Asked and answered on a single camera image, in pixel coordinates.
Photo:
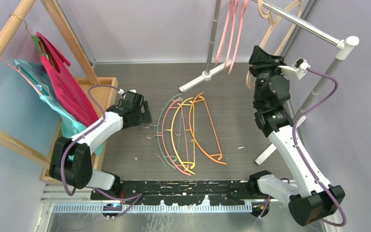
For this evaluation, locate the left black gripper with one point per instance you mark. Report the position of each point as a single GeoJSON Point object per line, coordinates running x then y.
{"type": "Point", "coordinates": [144, 118]}

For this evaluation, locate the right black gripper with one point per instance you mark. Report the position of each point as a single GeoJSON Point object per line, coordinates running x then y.
{"type": "Point", "coordinates": [260, 60]}

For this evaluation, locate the beige plastic hanger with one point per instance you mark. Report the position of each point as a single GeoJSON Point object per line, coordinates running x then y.
{"type": "Point", "coordinates": [273, 23]}

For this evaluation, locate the thick pink plastic hanger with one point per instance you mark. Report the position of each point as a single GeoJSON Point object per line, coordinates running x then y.
{"type": "Point", "coordinates": [231, 6]}

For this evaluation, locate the yellow wire hanger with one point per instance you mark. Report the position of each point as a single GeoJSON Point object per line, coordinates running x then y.
{"type": "Point", "coordinates": [183, 147]}

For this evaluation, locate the orange wire hanger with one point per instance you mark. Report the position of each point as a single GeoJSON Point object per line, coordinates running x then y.
{"type": "Point", "coordinates": [217, 158]}

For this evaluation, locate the thin pink wire hanger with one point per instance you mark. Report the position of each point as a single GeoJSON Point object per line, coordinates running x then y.
{"type": "Point", "coordinates": [167, 138]}

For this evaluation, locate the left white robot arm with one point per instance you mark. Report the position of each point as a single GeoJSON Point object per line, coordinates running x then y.
{"type": "Point", "coordinates": [71, 159]}

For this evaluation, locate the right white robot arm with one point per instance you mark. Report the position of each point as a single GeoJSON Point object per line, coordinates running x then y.
{"type": "Point", "coordinates": [313, 197]}

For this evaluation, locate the wooden tray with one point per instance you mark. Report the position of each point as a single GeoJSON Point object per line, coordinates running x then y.
{"type": "Point", "coordinates": [105, 96]}

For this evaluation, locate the teal garment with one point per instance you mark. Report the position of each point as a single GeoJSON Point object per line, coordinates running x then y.
{"type": "Point", "coordinates": [69, 126]}

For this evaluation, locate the red garment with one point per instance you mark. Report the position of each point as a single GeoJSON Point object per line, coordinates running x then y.
{"type": "Point", "coordinates": [67, 90]}

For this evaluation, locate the green hanger on rack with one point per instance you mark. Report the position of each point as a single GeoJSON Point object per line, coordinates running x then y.
{"type": "Point", "coordinates": [38, 43]}

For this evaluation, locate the pink hanger on wooden rack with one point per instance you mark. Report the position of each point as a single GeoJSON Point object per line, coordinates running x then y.
{"type": "Point", "coordinates": [35, 78]}

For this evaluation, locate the green wire hanger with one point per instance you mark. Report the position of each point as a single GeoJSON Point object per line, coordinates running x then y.
{"type": "Point", "coordinates": [159, 129]}

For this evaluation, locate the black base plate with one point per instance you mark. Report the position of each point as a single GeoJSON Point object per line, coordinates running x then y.
{"type": "Point", "coordinates": [193, 192]}

